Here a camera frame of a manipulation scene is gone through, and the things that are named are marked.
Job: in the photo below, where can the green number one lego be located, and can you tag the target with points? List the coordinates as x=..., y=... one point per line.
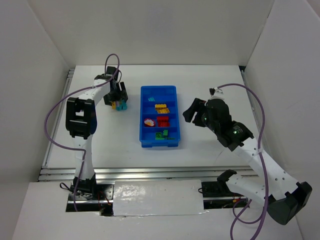
x=165, y=133

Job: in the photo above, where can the red flower lego brick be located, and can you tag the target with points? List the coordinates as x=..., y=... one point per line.
x=148, y=122

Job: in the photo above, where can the long teal lego brick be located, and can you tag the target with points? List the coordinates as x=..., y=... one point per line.
x=124, y=105

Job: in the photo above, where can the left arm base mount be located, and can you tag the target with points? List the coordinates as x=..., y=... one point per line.
x=101, y=202

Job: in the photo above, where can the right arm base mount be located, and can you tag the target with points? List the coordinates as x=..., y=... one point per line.
x=217, y=196

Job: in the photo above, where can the teal printed lego block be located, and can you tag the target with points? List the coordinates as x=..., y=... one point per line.
x=119, y=105

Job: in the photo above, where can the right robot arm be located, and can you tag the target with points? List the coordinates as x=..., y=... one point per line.
x=283, y=195

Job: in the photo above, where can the aluminium frame rail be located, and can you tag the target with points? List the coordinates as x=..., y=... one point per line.
x=156, y=173

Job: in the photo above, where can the small green lego brick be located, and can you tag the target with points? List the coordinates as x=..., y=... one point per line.
x=158, y=136

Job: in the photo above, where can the red sloped lego piece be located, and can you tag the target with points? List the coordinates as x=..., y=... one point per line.
x=163, y=124

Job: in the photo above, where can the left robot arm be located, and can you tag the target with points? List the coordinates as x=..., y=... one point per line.
x=81, y=123

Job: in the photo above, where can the blue divided plastic tray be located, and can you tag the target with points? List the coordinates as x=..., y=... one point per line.
x=163, y=94

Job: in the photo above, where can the yellow striped lego brick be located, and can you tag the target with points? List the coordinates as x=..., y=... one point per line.
x=163, y=111

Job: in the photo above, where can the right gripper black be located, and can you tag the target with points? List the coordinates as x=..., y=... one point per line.
x=199, y=113

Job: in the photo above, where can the white foil cover panel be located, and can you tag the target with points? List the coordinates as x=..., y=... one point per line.
x=157, y=198

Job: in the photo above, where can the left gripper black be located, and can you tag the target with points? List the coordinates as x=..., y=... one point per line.
x=117, y=95

